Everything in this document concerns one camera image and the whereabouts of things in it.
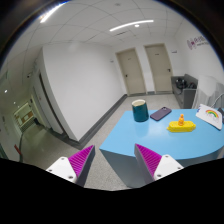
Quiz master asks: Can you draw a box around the white rainbow card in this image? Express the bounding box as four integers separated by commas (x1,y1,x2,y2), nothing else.
196,104,222,130

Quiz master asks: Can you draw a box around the long ceiling light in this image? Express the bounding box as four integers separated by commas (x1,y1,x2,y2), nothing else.
109,20,154,32

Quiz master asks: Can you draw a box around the blue table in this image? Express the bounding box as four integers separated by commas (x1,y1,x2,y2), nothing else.
99,109,224,188

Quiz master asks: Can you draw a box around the dark green mug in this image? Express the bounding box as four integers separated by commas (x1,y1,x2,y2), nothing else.
132,99,149,122

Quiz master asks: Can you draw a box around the left beige door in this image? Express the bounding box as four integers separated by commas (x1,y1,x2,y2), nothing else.
116,49,146,95

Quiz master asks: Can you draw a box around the grey sofa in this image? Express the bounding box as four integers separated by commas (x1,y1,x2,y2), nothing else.
171,74,198,109

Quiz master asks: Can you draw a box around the right beige door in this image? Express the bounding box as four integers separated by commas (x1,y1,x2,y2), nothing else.
145,44,172,92

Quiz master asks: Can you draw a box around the beige door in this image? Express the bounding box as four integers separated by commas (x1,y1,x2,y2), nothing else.
145,44,172,92
116,49,146,95

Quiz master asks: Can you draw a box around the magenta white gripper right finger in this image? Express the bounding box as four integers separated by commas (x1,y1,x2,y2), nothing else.
134,144,183,184

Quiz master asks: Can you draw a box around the wall logo sign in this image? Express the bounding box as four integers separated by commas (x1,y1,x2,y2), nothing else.
187,36,209,50

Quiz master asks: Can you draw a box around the purple smartphone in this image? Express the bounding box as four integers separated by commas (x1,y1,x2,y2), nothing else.
150,107,171,121

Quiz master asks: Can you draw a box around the white chair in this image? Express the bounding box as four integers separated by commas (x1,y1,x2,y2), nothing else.
192,76,224,109

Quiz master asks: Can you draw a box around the yellow power strip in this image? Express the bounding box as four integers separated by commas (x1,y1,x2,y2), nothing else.
167,121,196,132

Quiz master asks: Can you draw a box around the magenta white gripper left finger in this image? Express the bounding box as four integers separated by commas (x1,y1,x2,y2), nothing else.
46,145,95,187

